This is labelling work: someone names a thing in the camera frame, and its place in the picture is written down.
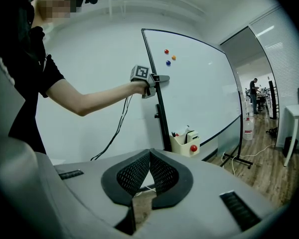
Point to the white table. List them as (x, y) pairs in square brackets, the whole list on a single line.
[(297, 113)]

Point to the large red magnet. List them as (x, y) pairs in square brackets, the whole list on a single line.
[(194, 148)]

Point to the small orange magnet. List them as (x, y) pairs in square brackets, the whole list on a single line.
[(174, 57)]

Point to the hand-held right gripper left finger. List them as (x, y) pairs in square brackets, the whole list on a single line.
[(129, 173)]

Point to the black tall rack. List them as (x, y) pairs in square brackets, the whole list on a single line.
[(272, 101)]

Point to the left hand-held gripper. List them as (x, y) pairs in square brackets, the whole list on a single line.
[(142, 74)]

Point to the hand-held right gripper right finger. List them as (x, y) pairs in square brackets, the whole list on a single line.
[(169, 178)]

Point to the white board eraser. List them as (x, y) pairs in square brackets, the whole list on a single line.
[(192, 136)]

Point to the black box under table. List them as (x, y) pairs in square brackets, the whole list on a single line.
[(289, 147)]

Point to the person's head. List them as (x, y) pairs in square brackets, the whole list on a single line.
[(54, 4)]

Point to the small blue magnet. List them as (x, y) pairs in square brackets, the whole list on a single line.
[(168, 63)]

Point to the white window blinds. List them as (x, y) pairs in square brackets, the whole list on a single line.
[(276, 58)]

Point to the person's black shirt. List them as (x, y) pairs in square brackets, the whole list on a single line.
[(32, 83)]

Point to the person's left forearm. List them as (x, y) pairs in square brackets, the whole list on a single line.
[(104, 98)]

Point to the large white whiteboard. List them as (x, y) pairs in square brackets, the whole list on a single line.
[(199, 88)]

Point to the clear bottle with red label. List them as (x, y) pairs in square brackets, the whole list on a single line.
[(248, 131)]

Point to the cream plastic holder box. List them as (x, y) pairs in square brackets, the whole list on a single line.
[(180, 146)]

